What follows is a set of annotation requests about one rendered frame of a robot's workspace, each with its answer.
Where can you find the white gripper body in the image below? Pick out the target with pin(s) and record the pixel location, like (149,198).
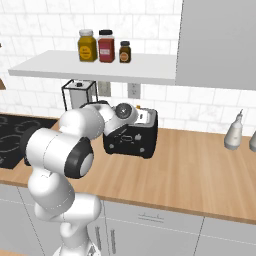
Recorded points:
(115,126)

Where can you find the white bread slice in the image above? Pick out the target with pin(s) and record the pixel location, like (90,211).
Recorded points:
(143,116)

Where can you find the white wall socket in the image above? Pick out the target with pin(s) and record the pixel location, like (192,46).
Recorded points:
(134,90)
(104,89)

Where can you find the grey drawer front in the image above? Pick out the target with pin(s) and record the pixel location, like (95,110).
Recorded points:
(173,218)
(231,230)

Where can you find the small brown jar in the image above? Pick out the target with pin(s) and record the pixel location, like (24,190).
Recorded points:
(125,53)

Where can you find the grey cupboard door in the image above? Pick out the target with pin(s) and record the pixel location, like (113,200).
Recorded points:
(13,220)
(156,241)
(226,248)

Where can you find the grey wall cupboard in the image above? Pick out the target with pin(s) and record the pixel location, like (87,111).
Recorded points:
(216,43)

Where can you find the white wall shelf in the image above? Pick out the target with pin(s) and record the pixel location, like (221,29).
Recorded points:
(100,68)

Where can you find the white bottle with spout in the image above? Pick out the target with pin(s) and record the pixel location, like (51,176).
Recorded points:
(233,133)

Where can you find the black hob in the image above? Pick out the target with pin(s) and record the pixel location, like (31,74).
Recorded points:
(13,140)

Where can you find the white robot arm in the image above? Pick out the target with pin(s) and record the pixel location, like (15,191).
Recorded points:
(56,146)

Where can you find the wooden shelf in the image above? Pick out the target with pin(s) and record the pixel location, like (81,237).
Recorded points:
(2,84)

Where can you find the grey appliance with black frame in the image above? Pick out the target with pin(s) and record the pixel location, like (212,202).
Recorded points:
(78,95)

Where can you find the red jar with black lid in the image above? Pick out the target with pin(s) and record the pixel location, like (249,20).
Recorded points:
(106,47)

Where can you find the black toaster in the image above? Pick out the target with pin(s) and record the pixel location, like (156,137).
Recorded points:
(143,140)

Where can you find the grey bottle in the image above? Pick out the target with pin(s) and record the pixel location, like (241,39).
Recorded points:
(253,141)

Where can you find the yellow jar with white lid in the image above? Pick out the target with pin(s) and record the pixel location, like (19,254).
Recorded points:
(87,46)

